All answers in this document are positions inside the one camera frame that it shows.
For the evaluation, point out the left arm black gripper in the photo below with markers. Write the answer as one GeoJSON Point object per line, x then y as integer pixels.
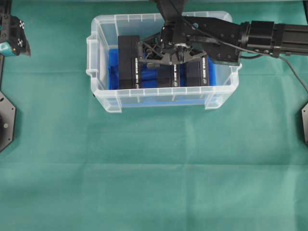
{"type": "Point", "coordinates": [12, 31]}

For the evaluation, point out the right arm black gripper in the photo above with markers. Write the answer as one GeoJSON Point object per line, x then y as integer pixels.
{"type": "Point", "coordinates": [188, 39]}

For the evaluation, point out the black camera box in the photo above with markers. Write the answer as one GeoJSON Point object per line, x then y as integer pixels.
{"type": "Point", "coordinates": [197, 73]}
{"type": "Point", "coordinates": [128, 63]}
{"type": "Point", "coordinates": [168, 76]}

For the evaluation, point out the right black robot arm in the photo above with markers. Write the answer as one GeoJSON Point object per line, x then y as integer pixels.
{"type": "Point", "coordinates": [270, 39]}

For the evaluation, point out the blue liner sheet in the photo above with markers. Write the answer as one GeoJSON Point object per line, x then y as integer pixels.
{"type": "Point", "coordinates": [149, 81]}

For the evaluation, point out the clear plastic storage bin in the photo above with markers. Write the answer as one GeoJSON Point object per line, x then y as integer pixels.
{"type": "Point", "coordinates": [102, 63]}

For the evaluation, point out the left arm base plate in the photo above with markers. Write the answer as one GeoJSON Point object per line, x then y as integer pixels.
{"type": "Point", "coordinates": [7, 121]}

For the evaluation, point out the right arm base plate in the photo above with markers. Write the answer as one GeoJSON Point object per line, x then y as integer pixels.
{"type": "Point", "coordinates": [304, 113]}

